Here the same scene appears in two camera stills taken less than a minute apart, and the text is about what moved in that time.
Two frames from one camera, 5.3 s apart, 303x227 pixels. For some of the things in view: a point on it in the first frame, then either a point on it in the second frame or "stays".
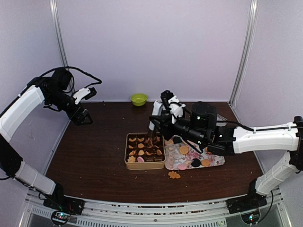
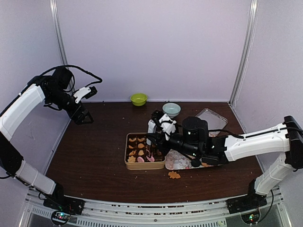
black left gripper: [77, 120] stays
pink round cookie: [140, 159] stays
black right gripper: [164, 129] -> [159, 143]
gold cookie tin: [138, 155] stays
